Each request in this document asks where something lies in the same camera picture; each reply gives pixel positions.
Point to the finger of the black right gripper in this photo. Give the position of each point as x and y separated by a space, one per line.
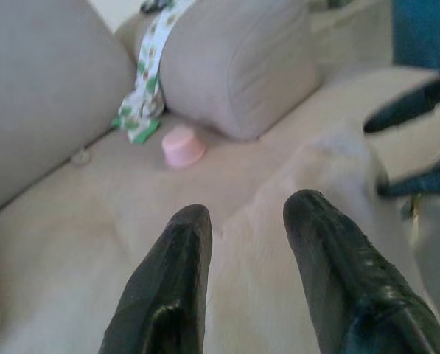
407 108
422 183

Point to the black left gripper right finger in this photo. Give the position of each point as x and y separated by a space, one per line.
326 258

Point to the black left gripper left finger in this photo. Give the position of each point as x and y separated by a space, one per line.
175 280

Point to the beige fabric sofa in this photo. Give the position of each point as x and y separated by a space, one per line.
94 214

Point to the large beige sofa back cushion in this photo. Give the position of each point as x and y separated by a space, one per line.
39 92

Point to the blue object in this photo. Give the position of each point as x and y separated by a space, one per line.
422 29

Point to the pink plastic cup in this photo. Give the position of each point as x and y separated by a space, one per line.
181 147

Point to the white green patterned cloth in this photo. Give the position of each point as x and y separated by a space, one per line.
149 73

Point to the dark small object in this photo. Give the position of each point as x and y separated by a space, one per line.
151 4

